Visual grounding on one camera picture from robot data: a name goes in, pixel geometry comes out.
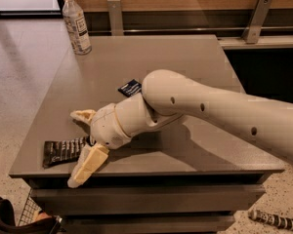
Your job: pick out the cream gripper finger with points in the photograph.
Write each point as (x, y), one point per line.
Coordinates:
(90, 159)
(84, 116)

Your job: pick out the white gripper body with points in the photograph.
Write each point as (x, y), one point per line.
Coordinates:
(105, 126)

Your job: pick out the black chocolate rxbar wrapper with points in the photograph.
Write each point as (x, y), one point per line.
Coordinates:
(64, 151)

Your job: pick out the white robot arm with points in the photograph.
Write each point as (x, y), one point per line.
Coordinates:
(167, 95)

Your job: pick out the clear plastic water bottle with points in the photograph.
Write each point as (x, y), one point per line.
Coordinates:
(76, 27)

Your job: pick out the blue snack bar wrapper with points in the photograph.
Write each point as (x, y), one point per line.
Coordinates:
(131, 88)

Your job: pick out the grey drawer cabinet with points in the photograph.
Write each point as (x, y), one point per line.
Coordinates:
(188, 177)

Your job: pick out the black curved chair part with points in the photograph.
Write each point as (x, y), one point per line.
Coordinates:
(49, 225)

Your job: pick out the grey side shelf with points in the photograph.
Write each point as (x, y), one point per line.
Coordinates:
(264, 42)

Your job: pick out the black white patterned stick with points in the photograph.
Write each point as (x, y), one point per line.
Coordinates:
(275, 220)

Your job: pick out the wire mesh basket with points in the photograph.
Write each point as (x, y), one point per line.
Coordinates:
(29, 212)

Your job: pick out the left metal wall bracket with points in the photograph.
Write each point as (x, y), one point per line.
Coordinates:
(115, 17)

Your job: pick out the metal wall bracket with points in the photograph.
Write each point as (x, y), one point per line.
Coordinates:
(115, 17)
(251, 33)

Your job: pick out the right metal wall bracket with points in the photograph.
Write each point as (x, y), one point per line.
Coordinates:
(251, 33)

